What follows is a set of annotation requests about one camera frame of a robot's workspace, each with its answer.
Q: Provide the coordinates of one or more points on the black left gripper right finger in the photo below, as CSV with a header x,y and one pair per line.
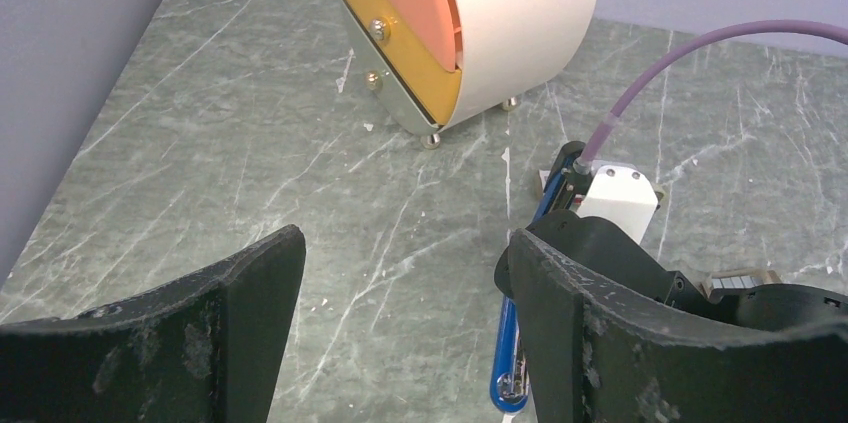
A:
x,y
600,352

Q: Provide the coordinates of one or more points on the red staple box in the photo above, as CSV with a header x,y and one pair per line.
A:
x,y
540,185

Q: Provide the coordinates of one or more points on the blue black stapler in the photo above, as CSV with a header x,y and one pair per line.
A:
x,y
509,387

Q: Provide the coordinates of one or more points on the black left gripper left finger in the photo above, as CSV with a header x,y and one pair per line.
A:
x,y
205,347

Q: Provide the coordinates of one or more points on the staple box tray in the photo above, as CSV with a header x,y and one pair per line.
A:
x,y
740,279

